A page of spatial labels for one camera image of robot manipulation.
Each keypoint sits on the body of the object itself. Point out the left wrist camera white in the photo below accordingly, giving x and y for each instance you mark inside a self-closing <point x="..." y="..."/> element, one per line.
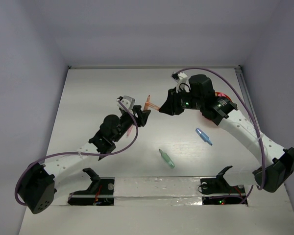
<point x="126" y="101"/>

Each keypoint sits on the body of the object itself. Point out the orange round organizer container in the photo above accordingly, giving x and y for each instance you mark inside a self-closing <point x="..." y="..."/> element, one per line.
<point x="217" y="108"/>

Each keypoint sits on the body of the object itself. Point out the pink highlighter pen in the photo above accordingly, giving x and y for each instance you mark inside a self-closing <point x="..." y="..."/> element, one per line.
<point x="129" y="131"/>

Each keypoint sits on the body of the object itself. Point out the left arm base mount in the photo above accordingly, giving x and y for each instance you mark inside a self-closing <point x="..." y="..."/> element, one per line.
<point x="100" y="191"/>

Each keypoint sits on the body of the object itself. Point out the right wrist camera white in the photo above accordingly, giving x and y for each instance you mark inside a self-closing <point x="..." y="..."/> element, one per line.
<point x="181" y="80"/>

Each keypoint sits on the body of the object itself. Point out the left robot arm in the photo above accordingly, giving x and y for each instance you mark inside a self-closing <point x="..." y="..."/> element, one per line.
<point x="36" y="188"/>

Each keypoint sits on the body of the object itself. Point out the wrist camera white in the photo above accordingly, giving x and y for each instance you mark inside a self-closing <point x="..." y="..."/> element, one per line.
<point x="181" y="80"/>
<point x="126" y="101"/>

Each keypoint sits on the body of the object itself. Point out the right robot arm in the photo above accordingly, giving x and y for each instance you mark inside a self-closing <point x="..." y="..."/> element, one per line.
<point x="271" y="178"/>

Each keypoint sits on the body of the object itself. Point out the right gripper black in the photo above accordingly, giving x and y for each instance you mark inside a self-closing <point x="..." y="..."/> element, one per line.
<point x="171" y="106"/>

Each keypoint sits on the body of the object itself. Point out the blue highlighter pen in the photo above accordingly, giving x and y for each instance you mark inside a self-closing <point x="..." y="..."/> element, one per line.
<point x="203" y="136"/>

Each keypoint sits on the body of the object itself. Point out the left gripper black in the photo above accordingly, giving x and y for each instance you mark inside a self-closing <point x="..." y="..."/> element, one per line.
<point x="141" y="114"/>

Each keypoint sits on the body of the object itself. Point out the green highlighter pen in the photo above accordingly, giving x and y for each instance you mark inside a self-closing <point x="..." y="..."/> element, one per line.
<point x="167" y="159"/>

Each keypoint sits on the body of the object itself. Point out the silver taped front panel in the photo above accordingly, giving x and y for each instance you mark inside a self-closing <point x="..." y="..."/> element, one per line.
<point x="157" y="191"/>

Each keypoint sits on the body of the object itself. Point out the aluminium rail right edge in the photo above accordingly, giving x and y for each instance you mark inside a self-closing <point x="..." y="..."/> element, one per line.
<point x="253" y="117"/>

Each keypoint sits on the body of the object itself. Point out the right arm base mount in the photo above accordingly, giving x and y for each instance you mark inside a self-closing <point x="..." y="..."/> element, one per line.
<point x="216" y="191"/>

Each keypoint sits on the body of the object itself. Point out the orange highlighter pen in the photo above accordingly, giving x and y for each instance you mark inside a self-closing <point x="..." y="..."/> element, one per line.
<point x="149" y="105"/>

